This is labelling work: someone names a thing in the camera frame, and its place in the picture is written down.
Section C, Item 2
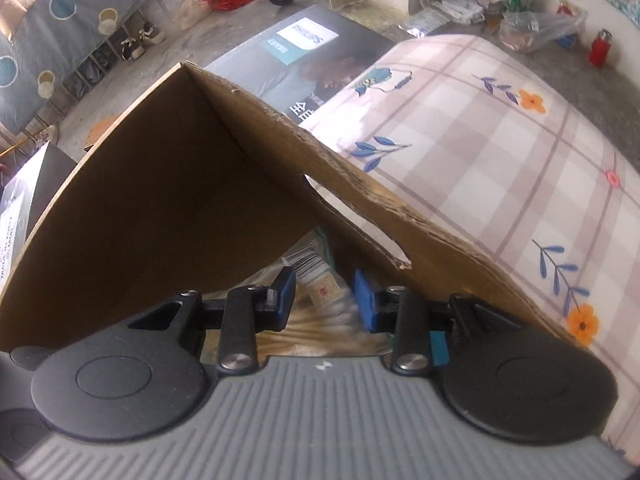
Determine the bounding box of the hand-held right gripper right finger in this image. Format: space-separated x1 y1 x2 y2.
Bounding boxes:
353 269 521 376

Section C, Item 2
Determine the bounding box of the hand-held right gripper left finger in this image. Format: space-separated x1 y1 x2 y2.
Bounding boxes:
127 266 297 376

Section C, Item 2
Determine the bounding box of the gold snack packet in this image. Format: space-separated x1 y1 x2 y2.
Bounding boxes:
257 279 393 357

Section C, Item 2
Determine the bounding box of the brown cardboard box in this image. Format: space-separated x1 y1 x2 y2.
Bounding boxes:
0 60 596 357

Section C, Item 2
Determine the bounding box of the plaid floral bed sheet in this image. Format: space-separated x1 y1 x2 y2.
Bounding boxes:
299 34 640 461

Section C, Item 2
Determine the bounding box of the black white carton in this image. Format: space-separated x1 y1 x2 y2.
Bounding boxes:
0 141 81 293

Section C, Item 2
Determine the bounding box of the dark printed appliance carton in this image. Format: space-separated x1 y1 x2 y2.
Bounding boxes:
205 4 397 122

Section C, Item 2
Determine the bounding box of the black white sneaker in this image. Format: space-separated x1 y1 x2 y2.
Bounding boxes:
139 22 167 46
120 35 147 61

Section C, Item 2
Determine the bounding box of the pile of plastic packets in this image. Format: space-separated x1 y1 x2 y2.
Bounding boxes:
409 0 503 37

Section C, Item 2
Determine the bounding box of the clear plastic container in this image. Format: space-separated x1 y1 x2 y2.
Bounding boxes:
499 9 587 54

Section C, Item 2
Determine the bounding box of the grey quilt with circles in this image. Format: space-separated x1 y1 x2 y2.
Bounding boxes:
0 0 177 122

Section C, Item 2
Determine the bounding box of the red bottle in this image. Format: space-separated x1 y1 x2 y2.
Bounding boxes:
588 29 614 67

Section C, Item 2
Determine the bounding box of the brown crumpled paper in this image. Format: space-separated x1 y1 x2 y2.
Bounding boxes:
0 0 37 41

